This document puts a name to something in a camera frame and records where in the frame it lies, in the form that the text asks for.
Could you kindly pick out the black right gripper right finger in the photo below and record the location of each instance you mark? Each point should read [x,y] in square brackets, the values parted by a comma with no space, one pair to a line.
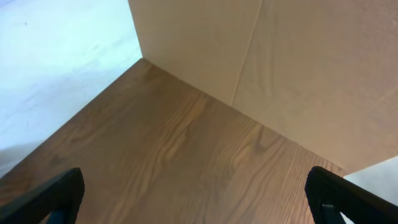
[331,197]

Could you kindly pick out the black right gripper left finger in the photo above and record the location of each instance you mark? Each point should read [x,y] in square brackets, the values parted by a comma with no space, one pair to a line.
[58,199]

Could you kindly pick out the beige cardboard panel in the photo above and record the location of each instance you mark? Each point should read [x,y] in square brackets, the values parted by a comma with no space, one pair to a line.
[322,73]

